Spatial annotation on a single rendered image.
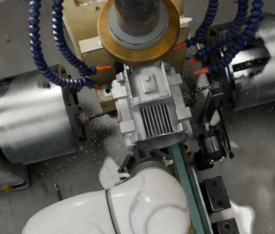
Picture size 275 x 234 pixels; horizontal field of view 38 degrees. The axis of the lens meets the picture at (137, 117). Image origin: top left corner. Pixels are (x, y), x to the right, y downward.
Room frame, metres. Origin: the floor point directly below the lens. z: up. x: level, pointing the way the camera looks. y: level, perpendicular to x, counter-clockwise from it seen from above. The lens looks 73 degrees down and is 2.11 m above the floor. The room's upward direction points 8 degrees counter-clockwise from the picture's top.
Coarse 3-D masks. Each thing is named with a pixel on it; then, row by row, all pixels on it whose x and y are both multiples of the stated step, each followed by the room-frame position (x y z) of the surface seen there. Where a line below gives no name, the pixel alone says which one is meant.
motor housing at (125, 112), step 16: (128, 96) 0.38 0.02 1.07; (176, 96) 0.36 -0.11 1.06; (128, 112) 0.34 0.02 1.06; (144, 112) 0.32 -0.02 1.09; (160, 112) 0.32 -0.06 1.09; (144, 128) 0.28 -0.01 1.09; (160, 128) 0.27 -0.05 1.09; (128, 144) 0.25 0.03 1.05; (144, 144) 0.27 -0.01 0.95; (160, 144) 0.26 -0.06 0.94
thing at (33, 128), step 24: (24, 72) 0.48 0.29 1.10; (0, 96) 0.40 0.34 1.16; (24, 96) 0.39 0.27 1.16; (48, 96) 0.38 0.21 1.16; (72, 96) 0.42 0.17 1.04; (0, 120) 0.34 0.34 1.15; (24, 120) 0.33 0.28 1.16; (48, 120) 0.32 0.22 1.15; (72, 120) 0.32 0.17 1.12; (0, 144) 0.29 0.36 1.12; (24, 144) 0.28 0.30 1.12; (48, 144) 0.27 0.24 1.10; (72, 144) 0.27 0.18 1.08
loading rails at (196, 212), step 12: (180, 144) 0.26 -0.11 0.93; (180, 156) 0.22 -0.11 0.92; (168, 168) 0.21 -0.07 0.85; (180, 168) 0.19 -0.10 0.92; (192, 168) 0.18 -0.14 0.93; (180, 180) 0.15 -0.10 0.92; (192, 180) 0.15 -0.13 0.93; (192, 192) 0.12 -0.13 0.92; (192, 204) 0.08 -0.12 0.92; (204, 204) 0.08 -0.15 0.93; (192, 216) 0.05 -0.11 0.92; (204, 216) 0.04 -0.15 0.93; (192, 228) 0.02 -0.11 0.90; (204, 228) 0.01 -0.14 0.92
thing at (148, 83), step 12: (132, 72) 0.43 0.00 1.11; (144, 72) 0.43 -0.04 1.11; (156, 72) 0.42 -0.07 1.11; (132, 84) 0.40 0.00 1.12; (144, 84) 0.39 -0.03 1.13; (156, 84) 0.39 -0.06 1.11; (168, 84) 0.37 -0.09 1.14; (132, 96) 0.35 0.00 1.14; (144, 96) 0.36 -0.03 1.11; (156, 96) 0.35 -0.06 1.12; (168, 96) 0.34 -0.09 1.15; (132, 108) 0.34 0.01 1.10; (144, 108) 0.33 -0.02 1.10
